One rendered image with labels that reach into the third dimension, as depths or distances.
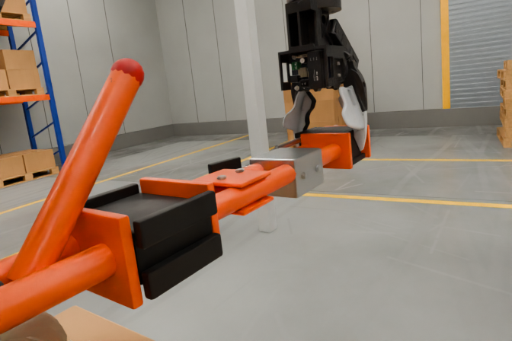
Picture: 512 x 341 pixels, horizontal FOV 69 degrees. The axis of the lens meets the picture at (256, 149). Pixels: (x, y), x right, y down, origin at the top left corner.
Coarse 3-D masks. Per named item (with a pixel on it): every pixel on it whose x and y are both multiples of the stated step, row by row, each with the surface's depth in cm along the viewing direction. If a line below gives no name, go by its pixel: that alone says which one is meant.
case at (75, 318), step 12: (72, 312) 42; (84, 312) 41; (72, 324) 39; (84, 324) 39; (96, 324) 39; (108, 324) 38; (72, 336) 37; (84, 336) 37; (96, 336) 37; (108, 336) 36; (120, 336) 36; (132, 336) 36; (144, 336) 36
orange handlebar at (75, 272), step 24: (240, 168) 37; (288, 168) 40; (216, 192) 36; (240, 192) 33; (264, 192) 36; (72, 240) 25; (0, 264) 22; (72, 264) 21; (96, 264) 22; (0, 288) 18; (24, 288) 19; (48, 288) 19; (72, 288) 20; (0, 312) 18; (24, 312) 18
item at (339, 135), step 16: (320, 128) 58; (336, 128) 56; (352, 128) 54; (368, 128) 56; (304, 144) 54; (320, 144) 52; (336, 144) 51; (352, 144) 54; (368, 144) 56; (336, 160) 51; (352, 160) 52
